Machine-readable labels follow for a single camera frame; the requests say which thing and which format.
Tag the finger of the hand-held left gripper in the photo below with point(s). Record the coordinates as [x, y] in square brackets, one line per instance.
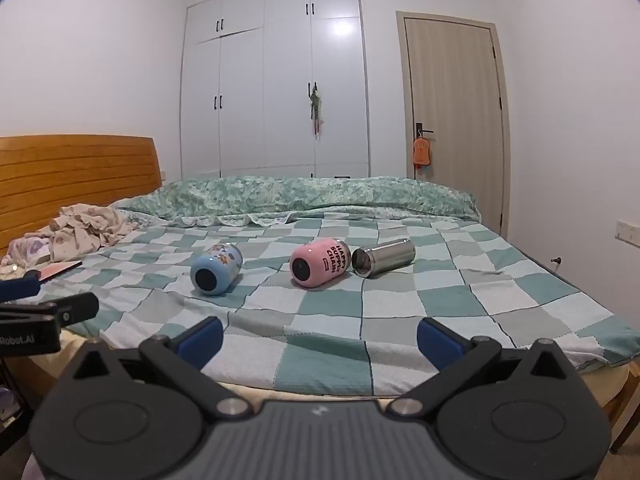
[17, 287]
[75, 308]

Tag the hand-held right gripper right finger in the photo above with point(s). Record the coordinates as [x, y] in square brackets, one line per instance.
[437, 341]

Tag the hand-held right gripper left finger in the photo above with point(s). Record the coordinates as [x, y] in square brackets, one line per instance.
[202, 341]

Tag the blue cartoon print cup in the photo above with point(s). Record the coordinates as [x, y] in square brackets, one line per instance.
[222, 260]

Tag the stainless steel cup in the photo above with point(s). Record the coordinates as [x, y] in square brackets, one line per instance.
[390, 256]

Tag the pink cup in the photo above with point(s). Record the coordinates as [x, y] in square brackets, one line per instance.
[325, 262]

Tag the red booklet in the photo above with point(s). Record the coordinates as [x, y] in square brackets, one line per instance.
[60, 270]

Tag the pile of floral clothes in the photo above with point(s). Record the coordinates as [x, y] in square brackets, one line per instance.
[85, 230]

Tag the green checked blanket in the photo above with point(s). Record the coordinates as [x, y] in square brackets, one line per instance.
[325, 322]

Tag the wooden headboard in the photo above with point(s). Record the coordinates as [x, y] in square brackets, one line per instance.
[75, 170]

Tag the green floral quilt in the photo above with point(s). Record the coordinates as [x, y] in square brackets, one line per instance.
[300, 195]

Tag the orange hanging tag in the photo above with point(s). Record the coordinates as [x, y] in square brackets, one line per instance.
[422, 154]

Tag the beige door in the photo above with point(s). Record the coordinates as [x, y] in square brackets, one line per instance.
[450, 85]

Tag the green and pink hanging ornament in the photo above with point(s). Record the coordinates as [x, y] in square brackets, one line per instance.
[316, 105]

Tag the white wardrobe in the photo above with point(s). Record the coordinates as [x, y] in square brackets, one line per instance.
[265, 85]

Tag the wooden bed frame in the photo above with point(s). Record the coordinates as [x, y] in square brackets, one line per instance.
[627, 410]

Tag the white wall socket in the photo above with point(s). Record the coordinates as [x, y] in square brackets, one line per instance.
[629, 232]

